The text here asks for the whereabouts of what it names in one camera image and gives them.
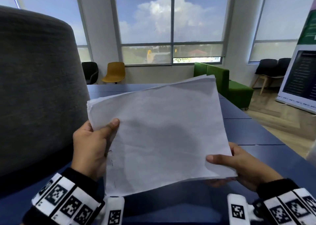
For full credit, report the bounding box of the person's left hand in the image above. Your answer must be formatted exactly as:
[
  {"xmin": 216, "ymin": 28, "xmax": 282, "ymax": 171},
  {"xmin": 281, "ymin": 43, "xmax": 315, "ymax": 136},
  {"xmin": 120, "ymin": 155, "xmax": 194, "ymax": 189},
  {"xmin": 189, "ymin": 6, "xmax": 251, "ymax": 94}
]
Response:
[{"xmin": 71, "ymin": 118, "xmax": 121, "ymax": 182}]

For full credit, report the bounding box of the person's right hand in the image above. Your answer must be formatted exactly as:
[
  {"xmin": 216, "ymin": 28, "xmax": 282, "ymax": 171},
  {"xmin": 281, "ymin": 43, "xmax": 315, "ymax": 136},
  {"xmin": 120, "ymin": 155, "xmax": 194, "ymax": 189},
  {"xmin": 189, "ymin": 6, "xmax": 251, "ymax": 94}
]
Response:
[{"xmin": 204, "ymin": 142, "xmax": 284, "ymax": 193}]

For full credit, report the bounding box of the aligned white paper stack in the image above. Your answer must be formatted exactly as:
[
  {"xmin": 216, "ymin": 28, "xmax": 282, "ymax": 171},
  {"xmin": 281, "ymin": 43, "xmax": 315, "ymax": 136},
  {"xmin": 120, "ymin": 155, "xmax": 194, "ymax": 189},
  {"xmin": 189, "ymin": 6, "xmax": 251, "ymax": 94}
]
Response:
[{"xmin": 87, "ymin": 74, "xmax": 238, "ymax": 198}]

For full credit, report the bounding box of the left wristband with marker tiles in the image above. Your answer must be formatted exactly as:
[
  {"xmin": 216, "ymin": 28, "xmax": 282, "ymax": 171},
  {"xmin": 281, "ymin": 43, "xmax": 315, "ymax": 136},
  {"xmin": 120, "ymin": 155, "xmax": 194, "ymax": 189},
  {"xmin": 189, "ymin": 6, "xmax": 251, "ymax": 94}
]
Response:
[{"xmin": 22, "ymin": 167, "xmax": 105, "ymax": 225}]

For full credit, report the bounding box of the wristband with marker tiles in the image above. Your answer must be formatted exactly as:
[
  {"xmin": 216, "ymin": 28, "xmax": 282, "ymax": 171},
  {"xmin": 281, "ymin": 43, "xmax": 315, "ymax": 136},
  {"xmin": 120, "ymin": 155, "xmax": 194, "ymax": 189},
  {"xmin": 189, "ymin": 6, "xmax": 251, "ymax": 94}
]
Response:
[
  {"xmin": 22, "ymin": 167, "xmax": 105, "ymax": 225},
  {"xmin": 253, "ymin": 178, "xmax": 316, "ymax": 225}
]

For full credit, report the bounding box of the right wristband with marker tiles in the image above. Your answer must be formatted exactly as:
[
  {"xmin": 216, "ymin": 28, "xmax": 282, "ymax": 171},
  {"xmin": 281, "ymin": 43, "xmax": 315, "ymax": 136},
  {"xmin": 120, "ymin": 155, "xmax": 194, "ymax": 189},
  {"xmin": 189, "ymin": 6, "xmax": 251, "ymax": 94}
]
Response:
[{"xmin": 253, "ymin": 178, "xmax": 316, "ymax": 225}]

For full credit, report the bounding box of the dark green chair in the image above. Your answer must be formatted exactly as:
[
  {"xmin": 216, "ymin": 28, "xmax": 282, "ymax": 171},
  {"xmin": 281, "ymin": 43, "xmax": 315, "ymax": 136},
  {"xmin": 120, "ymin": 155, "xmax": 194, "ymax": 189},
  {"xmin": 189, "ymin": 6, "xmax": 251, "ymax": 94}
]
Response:
[{"xmin": 81, "ymin": 61, "xmax": 99, "ymax": 85}]

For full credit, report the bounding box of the grey felt pillar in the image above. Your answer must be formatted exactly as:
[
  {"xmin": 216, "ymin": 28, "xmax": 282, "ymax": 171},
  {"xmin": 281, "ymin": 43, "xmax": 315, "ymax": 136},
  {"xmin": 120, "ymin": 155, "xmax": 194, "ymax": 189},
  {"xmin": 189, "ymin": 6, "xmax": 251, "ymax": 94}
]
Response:
[{"xmin": 0, "ymin": 5, "xmax": 91, "ymax": 183}]

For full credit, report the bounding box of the yellow chair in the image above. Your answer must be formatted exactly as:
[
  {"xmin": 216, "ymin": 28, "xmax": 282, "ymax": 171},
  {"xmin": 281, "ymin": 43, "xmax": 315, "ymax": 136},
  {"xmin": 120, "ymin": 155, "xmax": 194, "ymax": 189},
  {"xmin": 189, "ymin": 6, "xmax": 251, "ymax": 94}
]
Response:
[{"xmin": 102, "ymin": 62, "xmax": 126, "ymax": 84}]

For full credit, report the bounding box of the green sofa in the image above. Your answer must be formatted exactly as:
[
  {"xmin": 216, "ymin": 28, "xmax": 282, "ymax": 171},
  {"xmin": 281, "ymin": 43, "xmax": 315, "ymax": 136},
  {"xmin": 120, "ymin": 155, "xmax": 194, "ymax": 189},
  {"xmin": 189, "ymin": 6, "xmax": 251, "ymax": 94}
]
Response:
[{"xmin": 193, "ymin": 62, "xmax": 254, "ymax": 110}]

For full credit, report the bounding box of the black chair with wooden legs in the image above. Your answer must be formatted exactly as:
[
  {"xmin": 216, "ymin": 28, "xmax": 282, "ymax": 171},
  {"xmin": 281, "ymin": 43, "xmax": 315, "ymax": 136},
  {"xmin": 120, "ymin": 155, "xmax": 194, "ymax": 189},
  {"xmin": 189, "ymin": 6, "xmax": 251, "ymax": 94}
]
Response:
[
  {"xmin": 277, "ymin": 57, "xmax": 292, "ymax": 77},
  {"xmin": 251, "ymin": 59, "xmax": 279, "ymax": 95}
]

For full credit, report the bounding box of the white banner stand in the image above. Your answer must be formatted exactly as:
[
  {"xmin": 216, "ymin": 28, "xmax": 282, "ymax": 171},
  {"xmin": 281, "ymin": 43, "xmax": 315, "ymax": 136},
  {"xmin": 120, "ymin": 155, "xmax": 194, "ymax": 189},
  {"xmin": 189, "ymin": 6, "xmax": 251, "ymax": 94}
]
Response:
[{"xmin": 275, "ymin": 4, "xmax": 316, "ymax": 115}]

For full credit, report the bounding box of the large framed window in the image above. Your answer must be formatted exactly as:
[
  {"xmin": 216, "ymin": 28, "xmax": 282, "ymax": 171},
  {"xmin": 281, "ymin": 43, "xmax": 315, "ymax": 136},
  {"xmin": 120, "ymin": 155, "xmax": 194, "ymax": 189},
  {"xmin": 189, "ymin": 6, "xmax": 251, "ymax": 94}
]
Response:
[{"xmin": 108, "ymin": 0, "xmax": 236, "ymax": 66}]

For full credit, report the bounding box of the narrow window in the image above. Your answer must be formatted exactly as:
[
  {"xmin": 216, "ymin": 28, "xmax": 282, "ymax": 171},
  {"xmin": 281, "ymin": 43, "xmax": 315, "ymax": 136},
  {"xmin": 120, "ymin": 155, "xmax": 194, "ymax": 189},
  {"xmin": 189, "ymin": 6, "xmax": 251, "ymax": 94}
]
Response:
[{"xmin": 0, "ymin": 0, "xmax": 94, "ymax": 62}]

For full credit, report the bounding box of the window with white blind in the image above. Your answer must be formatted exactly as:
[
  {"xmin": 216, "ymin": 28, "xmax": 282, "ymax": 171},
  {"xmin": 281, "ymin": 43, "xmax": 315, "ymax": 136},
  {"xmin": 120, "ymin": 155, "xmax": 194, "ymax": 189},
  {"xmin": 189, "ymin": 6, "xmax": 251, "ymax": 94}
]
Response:
[{"xmin": 248, "ymin": 0, "xmax": 316, "ymax": 63}]

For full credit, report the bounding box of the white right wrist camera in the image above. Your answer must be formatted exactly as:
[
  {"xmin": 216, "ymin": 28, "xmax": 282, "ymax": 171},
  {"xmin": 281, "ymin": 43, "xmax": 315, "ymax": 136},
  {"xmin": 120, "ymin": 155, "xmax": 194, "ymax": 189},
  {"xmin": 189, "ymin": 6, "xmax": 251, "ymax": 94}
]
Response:
[{"xmin": 227, "ymin": 193, "xmax": 255, "ymax": 225}]

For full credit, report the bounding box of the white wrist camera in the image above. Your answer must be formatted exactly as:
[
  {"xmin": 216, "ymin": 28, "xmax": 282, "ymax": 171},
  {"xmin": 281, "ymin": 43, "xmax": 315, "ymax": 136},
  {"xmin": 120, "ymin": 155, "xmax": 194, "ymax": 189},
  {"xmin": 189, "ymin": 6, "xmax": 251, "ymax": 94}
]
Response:
[
  {"xmin": 102, "ymin": 195, "xmax": 125, "ymax": 225},
  {"xmin": 227, "ymin": 193, "xmax": 255, "ymax": 225}
]

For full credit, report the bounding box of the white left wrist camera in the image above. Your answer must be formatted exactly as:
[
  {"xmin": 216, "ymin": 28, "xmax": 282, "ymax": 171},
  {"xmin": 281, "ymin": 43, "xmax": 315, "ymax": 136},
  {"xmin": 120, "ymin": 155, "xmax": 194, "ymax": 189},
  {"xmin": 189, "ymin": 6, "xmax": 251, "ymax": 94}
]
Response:
[{"xmin": 102, "ymin": 195, "xmax": 125, "ymax": 225}]

